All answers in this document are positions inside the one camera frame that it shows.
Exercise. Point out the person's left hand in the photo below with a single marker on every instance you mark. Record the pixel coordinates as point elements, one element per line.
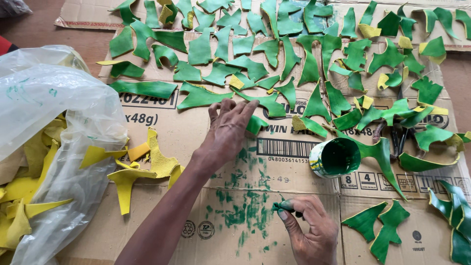
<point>224,136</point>

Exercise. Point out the person's right hand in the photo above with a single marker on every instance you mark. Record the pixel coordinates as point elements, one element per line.
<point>314,235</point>

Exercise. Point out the small green leather scrap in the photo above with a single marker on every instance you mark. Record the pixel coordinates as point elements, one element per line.
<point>255,124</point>

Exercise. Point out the green paint-soaked dauber cloth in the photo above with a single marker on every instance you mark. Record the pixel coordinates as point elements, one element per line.
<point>280,207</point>

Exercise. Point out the barcode printed cardboard sheet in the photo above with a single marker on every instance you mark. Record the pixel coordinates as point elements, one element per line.
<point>184,128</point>

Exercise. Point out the heap of yellow leather pieces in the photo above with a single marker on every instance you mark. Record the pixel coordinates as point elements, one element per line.
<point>158,162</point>

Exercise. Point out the small tin of green paint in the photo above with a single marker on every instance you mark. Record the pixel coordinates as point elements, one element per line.
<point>336,158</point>

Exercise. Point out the paint-smeared cardboard sheet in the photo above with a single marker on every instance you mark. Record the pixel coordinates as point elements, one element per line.
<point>206,228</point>

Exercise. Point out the plain brown cardboard sheet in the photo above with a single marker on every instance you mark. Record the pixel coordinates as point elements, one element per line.
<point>423,224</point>

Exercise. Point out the spread of green painted leather pieces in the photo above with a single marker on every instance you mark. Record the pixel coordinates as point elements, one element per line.
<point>312,62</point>

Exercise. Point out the dark metal pliers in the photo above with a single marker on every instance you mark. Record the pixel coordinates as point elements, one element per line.
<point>395,140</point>

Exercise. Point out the clear plastic bag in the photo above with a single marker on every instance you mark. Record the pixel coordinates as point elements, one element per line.
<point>55,103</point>

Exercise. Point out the red and black cloth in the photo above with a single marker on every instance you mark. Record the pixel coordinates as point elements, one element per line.
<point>5,46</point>

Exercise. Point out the dark plastic bag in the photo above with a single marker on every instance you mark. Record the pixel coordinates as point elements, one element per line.
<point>13,6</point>

